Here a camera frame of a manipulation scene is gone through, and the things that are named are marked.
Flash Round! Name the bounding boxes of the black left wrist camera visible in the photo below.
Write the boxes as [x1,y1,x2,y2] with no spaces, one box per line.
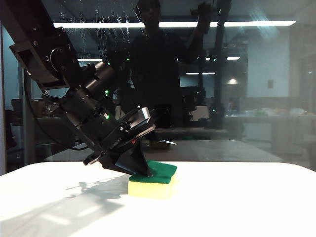
[117,106,157,140]

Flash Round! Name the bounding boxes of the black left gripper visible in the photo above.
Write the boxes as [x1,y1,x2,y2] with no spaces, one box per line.
[83,126,156,178]

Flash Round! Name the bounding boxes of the large glass window pane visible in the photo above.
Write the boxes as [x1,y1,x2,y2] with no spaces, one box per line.
[0,0,316,173]

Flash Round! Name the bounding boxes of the yellow sponge green scouring pad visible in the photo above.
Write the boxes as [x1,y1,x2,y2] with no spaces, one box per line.
[127,160,178,199]

